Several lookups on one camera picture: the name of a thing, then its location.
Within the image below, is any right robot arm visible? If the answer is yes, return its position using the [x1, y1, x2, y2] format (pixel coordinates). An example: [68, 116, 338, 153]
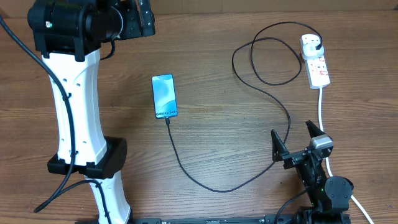
[271, 120, 354, 223]

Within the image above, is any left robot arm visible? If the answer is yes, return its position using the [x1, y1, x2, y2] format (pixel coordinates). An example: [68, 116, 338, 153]
[27, 0, 155, 223]

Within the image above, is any Samsung Galaxy smartphone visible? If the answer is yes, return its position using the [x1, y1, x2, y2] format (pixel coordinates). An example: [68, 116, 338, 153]
[152, 74, 178, 119]

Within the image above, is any black USB charging cable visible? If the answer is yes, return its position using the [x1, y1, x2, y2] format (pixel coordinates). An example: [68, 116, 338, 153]
[164, 21, 323, 194]

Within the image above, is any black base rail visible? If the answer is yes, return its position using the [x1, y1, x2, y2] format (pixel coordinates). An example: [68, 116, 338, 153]
[74, 213, 351, 224]

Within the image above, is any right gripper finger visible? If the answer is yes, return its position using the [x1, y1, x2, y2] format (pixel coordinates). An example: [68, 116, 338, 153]
[305, 120, 325, 138]
[271, 129, 289, 162]

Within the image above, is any white power strip cord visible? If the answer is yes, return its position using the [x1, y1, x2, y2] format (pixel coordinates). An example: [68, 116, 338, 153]
[317, 87, 375, 224]

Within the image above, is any white charger plug adapter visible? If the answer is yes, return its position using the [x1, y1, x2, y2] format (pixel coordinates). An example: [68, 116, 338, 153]
[302, 43, 325, 60]

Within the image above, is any white power strip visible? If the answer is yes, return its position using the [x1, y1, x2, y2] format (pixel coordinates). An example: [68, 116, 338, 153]
[300, 34, 330, 89]

